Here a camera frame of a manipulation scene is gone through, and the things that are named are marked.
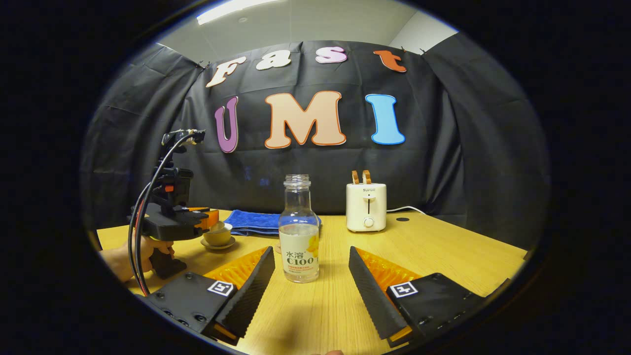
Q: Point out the black backdrop cloth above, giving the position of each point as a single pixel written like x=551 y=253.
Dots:
x=443 y=162

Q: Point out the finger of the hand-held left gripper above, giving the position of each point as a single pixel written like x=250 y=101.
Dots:
x=211 y=219

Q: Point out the cream teacup lid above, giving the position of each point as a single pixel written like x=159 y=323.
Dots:
x=218 y=226

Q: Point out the blue folded towel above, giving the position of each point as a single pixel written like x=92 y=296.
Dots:
x=256 y=222

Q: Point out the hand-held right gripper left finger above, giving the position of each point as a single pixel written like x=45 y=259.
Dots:
x=251 y=291

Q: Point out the clear glass water bottle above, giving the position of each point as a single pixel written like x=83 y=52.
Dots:
x=298 y=246

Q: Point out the white toaster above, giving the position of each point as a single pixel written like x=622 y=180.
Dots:
x=366 y=207

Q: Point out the cream teacup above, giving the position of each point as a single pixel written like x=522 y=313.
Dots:
x=218 y=238

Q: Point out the toast bread slice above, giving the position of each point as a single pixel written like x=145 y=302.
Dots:
x=367 y=177
x=355 y=177

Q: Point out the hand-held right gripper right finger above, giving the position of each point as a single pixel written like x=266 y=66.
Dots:
x=369 y=291

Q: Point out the cream saucer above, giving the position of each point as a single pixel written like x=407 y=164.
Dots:
x=217 y=246

